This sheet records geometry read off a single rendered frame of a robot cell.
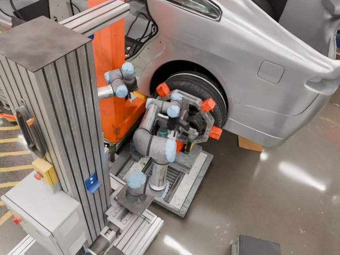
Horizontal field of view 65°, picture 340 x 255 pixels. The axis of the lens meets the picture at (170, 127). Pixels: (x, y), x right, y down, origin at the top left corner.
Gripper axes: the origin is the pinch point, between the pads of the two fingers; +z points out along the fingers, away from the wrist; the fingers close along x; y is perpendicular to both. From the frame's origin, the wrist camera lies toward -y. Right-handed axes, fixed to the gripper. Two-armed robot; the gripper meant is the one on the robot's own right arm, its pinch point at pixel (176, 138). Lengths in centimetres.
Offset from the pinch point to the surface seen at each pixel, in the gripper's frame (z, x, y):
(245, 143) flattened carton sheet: 82, -138, -50
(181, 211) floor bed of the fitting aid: 96, -17, -4
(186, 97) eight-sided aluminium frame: -18.1, -33.9, 4.0
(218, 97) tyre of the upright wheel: -15, -50, -19
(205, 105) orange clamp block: -15.5, -31.1, -12.8
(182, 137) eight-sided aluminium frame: 32, -49, 8
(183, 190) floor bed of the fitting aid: 90, -39, 1
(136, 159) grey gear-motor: 74, -50, 60
